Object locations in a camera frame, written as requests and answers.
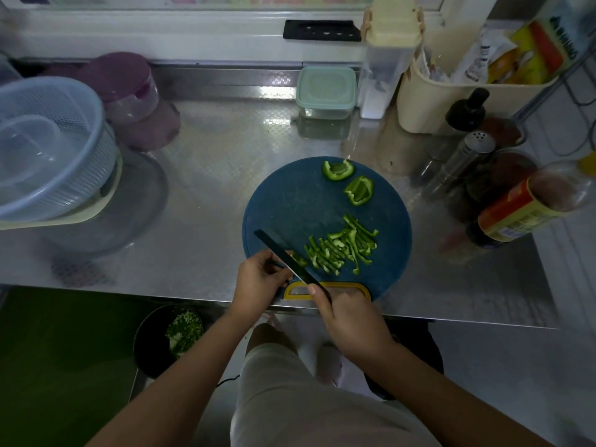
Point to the person's left hand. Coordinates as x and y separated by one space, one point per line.
255 286

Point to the person's right hand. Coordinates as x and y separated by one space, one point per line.
354 321

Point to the person's left thumb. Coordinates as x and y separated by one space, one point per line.
274 256

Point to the person's right thumb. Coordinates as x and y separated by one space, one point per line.
347 297

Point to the black kitchen knife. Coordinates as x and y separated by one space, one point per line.
291 261

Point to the small green pepper piece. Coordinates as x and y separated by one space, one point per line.
299 260

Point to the person's right forearm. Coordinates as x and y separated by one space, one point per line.
447 400

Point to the person's left forearm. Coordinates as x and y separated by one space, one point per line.
172 391

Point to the pile of green pepper strips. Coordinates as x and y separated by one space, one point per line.
342 246

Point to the round blue cutting board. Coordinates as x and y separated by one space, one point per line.
326 228

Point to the person's foot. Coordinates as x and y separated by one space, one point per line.
329 363

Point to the curved green pepper piece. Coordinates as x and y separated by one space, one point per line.
338 169

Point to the large green pepper chunk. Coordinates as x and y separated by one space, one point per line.
360 190

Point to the person's light shorts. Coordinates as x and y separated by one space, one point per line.
307 405

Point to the black pan with chopped greens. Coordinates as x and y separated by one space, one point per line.
163 342

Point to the clear glass bowl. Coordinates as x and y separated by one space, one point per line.
121 204

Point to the small green lidded container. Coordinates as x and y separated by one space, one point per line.
326 93

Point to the steel pepper shaker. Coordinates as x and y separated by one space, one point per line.
458 162

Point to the cream plastic basin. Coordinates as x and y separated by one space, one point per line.
93 204

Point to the dark glass jar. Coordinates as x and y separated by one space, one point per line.
500 176

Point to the sauce bottle red yellow label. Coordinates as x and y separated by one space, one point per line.
526 209

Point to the purple lidded plastic jar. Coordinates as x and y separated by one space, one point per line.
130 100

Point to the dark bottle black cap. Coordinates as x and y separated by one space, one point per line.
465 111

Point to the cream plastic storage basket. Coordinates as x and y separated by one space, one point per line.
447 97

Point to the black knife sheath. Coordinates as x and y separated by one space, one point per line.
322 30

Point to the tall clear container cream lid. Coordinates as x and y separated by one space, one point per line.
389 55

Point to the blue plastic colander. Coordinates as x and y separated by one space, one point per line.
49 148

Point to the yellow snack packets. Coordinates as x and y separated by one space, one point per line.
535 53

